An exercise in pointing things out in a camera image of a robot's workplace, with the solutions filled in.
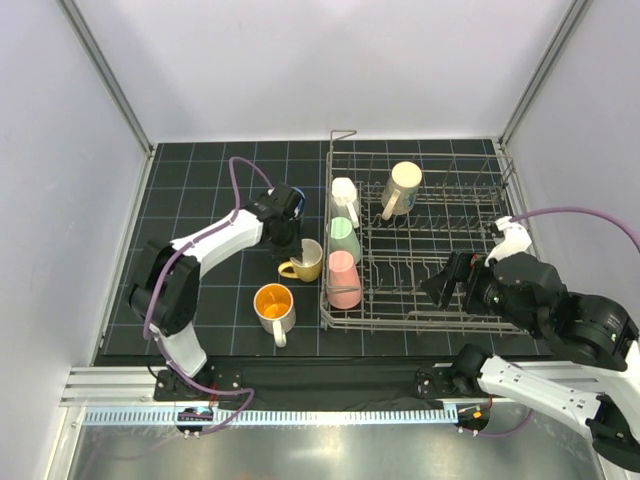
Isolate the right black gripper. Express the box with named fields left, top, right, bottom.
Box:
left=419, top=247, right=541, bottom=337

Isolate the aluminium frame post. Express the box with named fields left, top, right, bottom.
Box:
left=499, top=0, right=592, bottom=147
left=57, top=0, right=154, bottom=156

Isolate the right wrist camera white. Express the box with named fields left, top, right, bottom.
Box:
left=484, top=216, right=532, bottom=267

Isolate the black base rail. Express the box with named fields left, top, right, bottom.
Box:
left=153, top=356, right=471, bottom=412

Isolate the left aluminium frame post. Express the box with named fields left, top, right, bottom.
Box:
left=57, top=0, right=154, bottom=156

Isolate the right aluminium frame post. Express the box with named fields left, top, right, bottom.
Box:
left=499, top=0, right=592, bottom=147

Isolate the yellow ceramic mug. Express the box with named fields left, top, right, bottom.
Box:
left=278, top=239, right=324, bottom=283

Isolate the white slotted cable duct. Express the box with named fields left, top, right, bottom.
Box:
left=83, top=404, right=458, bottom=428

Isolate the grey wire dish rack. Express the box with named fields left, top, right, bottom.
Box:
left=320, top=130, right=519, bottom=335

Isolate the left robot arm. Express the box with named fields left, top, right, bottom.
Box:
left=127, top=183, right=306, bottom=401

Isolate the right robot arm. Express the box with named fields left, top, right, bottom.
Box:
left=421, top=252, right=639, bottom=472

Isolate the purple cable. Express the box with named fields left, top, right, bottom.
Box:
left=143, top=156, right=275, bottom=434
left=509, top=206, right=640, bottom=254

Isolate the green plastic cup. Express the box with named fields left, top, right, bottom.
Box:
left=329, top=217, right=362, bottom=264

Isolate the beige patterned ceramic mug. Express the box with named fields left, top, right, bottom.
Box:
left=381, top=161, right=423, bottom=221

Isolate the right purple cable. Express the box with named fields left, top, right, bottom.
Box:
left=509, top=206, right=640, bottom=254

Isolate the black grid mat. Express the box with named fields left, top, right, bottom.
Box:
left=96, top=141, right=547, bottom=366

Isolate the white faceted mug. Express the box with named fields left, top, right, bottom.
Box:
left=330, top=177, right=360, bottom=229

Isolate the blue plastic cup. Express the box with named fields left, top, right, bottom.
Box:
left=293, top=187, right=306, bottom=218

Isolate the pink plastic cup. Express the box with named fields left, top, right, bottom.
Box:
left=327, top=250, right=362, bottom=310

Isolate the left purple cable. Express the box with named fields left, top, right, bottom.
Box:
left=143, top=156, right=275, bottom=434

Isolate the orange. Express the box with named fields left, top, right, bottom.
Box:
left=253, top=283, right=296, bottom=348

